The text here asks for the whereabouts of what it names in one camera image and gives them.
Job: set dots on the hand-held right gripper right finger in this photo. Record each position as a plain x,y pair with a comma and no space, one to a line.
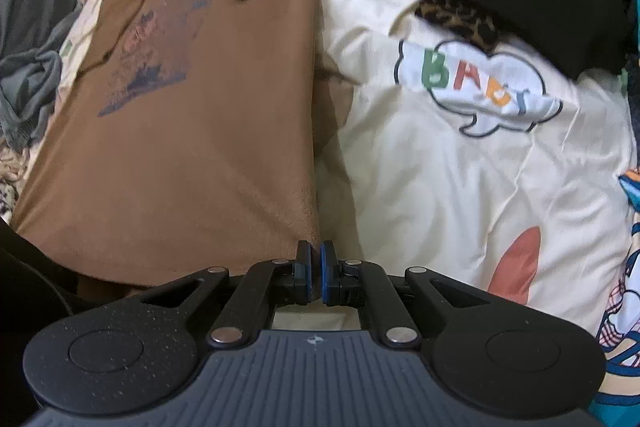
325,277

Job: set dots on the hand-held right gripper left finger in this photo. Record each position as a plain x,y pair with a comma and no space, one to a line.
311,277

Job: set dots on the brown printed t-shirt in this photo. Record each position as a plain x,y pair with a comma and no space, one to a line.
175,157

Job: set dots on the cream bear printed blanket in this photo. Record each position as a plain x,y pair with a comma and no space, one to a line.
450,187

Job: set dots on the leopard print cloth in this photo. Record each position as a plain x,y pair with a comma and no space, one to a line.
465,24

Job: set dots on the blue cartoon print cloth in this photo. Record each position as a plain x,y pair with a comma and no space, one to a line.
625,307

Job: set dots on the spotted beige cloth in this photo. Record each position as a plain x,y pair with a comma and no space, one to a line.
12,177

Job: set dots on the grey garment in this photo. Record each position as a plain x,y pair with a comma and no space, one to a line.
30,82

